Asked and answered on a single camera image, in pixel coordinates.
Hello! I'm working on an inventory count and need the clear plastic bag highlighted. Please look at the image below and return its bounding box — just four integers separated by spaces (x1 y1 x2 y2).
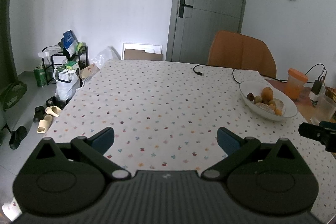
91 47 121 69

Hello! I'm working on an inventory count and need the white bowl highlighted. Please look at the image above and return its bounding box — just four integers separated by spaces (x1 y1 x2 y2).
239 80 298 122

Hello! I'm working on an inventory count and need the blue packet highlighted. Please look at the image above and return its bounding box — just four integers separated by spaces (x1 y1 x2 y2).
62 30 78 50

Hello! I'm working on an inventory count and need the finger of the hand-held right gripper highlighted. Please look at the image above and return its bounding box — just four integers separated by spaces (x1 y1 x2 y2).
298 120 336 153

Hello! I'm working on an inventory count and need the white flat box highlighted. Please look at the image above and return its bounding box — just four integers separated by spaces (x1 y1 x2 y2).
38 47 63 58

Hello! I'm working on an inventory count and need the orange chair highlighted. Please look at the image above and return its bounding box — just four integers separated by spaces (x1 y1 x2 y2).
208 30 277 79

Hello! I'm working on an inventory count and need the black charger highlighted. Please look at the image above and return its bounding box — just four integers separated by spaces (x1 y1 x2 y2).
312 80 323 94

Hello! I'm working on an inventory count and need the camouflage green bag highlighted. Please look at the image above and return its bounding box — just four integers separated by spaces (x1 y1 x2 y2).
0 82 28 112

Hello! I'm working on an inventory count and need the grey door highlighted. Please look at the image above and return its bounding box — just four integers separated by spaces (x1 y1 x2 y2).
168 0 249 63

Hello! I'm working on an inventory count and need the black door handle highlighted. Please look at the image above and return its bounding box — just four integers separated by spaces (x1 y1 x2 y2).
178 0 194 18

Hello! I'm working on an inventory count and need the orange lidded plastic cup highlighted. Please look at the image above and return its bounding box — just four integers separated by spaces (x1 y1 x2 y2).
285 68 309 100

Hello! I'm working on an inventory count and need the beige slipper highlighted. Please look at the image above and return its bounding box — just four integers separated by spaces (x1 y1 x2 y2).
37 115 53 134
45 106 63 117

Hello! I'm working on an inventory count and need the green box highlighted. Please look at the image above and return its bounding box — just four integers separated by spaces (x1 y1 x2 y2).
34 67 48 87

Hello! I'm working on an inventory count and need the brown cardboard sheet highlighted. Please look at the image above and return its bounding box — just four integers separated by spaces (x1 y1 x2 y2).
124 49 164 61

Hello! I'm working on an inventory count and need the black charger cable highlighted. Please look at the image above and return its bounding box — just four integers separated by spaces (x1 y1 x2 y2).
232 64 328 85

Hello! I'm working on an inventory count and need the black shoe rack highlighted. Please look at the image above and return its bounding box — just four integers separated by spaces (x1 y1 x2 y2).
42 45 89 85

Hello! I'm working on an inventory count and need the brown paper bag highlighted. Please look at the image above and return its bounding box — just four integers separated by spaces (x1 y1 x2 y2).
79 63 100 80

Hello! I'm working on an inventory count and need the floral tablecloth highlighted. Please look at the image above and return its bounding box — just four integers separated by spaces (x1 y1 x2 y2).
0 60 336 222

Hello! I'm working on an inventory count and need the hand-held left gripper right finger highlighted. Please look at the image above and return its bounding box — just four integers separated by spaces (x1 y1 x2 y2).
201 127 305 182

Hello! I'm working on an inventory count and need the large orange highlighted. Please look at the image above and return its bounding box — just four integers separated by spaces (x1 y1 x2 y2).
261 87 274 102

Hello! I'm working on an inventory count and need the black usb cable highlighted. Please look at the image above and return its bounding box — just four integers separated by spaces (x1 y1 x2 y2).
193 64 234 76

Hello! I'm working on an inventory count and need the cardboard box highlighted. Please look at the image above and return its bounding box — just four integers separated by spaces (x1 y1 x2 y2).
122 42 163 60

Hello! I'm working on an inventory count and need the white plastic bag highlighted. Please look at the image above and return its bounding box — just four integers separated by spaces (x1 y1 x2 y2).
54 67 80 100

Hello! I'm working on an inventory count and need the dark green door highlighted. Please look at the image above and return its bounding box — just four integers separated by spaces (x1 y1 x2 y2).
0 0 19 88

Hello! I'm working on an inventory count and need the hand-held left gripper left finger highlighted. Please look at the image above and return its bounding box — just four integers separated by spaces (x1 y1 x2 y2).
28 127 132 182

